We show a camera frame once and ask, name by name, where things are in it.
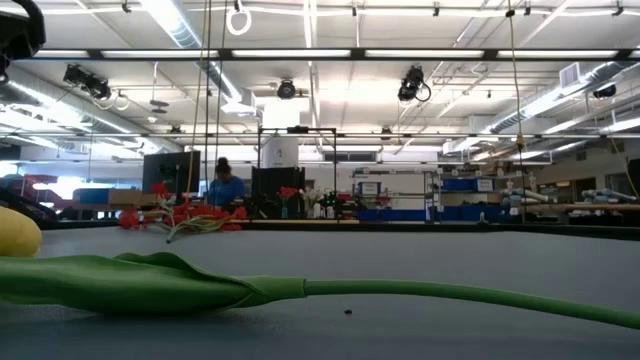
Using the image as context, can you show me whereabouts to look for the yellow artificial tulip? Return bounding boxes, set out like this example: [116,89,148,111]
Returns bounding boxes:
[0,205,640,331]

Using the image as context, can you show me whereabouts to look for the black ceiling-hung camera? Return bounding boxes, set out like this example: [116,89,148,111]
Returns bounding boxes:
[62,63,114,101]
[276,78,298,100]
[397,64,432,104]

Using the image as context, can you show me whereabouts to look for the black overhead light bar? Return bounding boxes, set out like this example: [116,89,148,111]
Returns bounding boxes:
[29,47,640,62]

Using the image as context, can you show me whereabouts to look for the person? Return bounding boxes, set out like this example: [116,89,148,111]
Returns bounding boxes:
[207,156,247,209]

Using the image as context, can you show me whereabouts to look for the red artificial flower bunch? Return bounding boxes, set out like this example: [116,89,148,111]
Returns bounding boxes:
[118,181,249,245]

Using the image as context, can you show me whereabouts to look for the black background rig frame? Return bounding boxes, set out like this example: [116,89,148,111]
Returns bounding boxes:
[257,125,338,219]

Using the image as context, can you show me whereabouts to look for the white cylindrical tank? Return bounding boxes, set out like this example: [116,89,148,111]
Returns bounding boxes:
[262,137,300,169]

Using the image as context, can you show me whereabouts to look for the blue storage bins on shelf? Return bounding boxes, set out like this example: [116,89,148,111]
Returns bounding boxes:
[442,178,496,193]

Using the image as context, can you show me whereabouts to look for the white flowers in background vase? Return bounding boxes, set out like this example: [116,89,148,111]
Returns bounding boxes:
[299,187,324,219]

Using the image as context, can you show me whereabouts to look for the white cable ring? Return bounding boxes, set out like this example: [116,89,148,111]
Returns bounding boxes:
[225,3,253,37]

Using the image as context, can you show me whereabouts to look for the yellow hanging cable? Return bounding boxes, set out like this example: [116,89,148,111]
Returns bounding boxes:
[505,0,527,224]

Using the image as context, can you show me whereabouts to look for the red flowers in background vase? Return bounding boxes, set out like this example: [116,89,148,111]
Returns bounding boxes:
[278,186,300,220]

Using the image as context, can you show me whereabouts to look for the black computer monitor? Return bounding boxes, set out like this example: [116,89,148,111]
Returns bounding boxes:
[142,150,202,195]

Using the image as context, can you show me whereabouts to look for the black background panel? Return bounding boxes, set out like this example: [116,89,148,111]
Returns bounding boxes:
[251,166,306,202]

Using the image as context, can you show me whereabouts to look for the blue-grey table mat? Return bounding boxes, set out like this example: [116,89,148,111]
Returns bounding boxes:
[0,225,640,360]

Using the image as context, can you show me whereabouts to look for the cardboard box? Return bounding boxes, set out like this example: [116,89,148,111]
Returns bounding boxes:
[108,188,144,206]

